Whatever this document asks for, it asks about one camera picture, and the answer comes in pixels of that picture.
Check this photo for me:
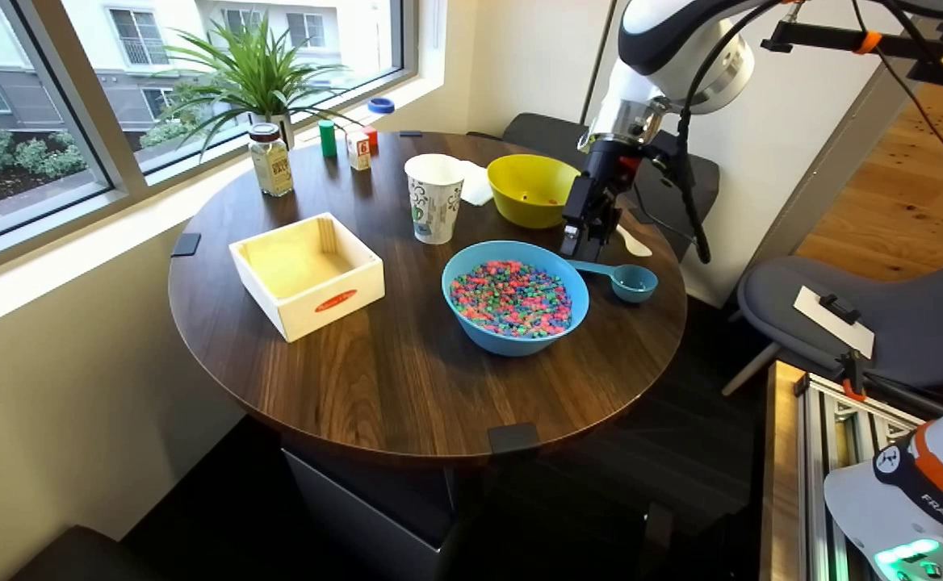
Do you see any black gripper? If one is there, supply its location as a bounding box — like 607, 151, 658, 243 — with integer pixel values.
557, 137, 651, 262

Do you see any blue plastic ladle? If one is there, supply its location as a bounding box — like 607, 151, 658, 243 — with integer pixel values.
569, 255, 663, 308

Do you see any yellow plastic bowl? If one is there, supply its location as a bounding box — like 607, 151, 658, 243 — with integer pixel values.
486, 151, 584, 233

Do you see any blue plastic bowl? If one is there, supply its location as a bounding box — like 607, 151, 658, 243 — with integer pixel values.
440, 236, 596, 361

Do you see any white plastic spoon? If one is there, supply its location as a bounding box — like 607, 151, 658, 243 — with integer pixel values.
615, 219, 655, 262

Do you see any large colourful bead pile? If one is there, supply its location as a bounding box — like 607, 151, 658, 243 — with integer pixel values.
448, 255, 579, 344

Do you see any white paper napkin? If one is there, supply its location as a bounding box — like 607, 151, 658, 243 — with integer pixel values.
456, 158, 497, 210

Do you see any patterned paper cup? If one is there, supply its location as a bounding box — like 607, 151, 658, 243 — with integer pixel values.
401, 151, 468, 249

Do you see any light wooden box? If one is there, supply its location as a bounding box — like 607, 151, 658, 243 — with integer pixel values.
228, 210, 388, 347

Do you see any spice jar with black lid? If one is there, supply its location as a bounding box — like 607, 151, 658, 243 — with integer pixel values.
246, 118, 297, 199

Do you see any wooden and aluminium rack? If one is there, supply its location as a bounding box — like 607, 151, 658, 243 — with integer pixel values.
758, 358, 935, 581

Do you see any grey round chair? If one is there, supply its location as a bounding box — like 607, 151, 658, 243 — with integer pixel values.
734, 252, 943, 401

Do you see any green potted plant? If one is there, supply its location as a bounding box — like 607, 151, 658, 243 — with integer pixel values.
142, 13, 358, 151

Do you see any black tape patch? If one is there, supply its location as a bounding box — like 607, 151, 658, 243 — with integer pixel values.
170, 229, 206, 262

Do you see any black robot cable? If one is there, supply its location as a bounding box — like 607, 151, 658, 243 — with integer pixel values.
671, 0, 781, 267

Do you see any dark table pedestal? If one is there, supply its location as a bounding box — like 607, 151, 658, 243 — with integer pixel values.
279, 436, 468, 581

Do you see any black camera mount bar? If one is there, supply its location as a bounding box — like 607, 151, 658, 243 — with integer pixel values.
758, 13, 943, 92

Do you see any window frame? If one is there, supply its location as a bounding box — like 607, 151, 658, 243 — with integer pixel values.
0, 0, 422, 286

